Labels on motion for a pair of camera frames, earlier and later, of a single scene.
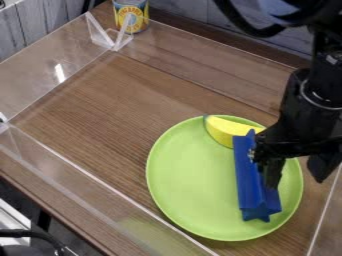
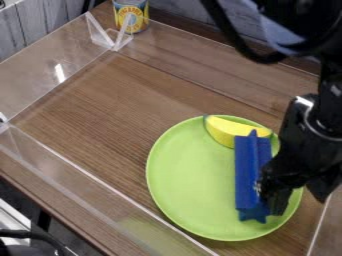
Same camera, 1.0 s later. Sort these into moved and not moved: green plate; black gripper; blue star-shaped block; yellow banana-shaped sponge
Moved: black gripper
Not moved: green plate; blue star-shaped block; yellow banana-shaped sponge
